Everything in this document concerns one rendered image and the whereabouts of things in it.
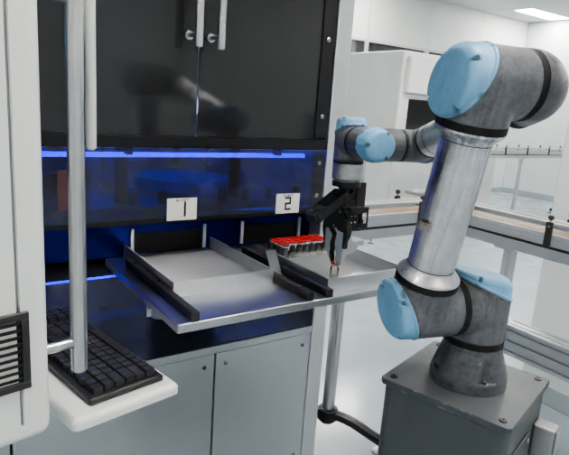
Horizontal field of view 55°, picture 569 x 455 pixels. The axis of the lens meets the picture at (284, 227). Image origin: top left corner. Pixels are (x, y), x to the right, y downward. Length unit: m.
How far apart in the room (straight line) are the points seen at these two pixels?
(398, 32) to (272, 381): 7.05
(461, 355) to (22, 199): 0.82
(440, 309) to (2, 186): 0.72
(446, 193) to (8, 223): 0.66
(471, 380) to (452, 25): 8.34
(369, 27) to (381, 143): 6.85
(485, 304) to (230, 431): 1.01
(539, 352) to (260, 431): 1.05
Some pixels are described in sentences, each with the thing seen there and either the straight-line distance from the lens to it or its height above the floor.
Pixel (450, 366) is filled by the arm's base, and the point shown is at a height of 0.83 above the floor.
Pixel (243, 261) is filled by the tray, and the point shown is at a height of 0.90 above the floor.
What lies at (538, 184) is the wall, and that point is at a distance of 10.42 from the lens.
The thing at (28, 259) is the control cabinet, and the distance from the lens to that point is 0.82.
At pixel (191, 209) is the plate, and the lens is 1.48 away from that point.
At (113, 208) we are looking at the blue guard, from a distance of 1.40.
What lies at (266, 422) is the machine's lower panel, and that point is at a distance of 1.90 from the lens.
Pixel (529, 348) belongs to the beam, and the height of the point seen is 0.50.
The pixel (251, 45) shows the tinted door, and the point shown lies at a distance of 1.54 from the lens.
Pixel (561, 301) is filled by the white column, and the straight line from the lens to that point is 2.83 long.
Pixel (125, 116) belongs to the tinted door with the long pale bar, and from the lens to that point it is 1.39.
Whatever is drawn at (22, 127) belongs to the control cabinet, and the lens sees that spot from 0.79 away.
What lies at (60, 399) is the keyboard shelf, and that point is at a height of 0.80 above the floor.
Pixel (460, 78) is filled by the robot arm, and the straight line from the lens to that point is 0.88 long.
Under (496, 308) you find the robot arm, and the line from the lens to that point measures 1.11.
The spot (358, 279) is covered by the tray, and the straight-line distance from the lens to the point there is 1.36.
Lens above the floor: 1.31
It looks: 13 degrees down
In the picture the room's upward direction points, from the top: 4 degrees clockwise
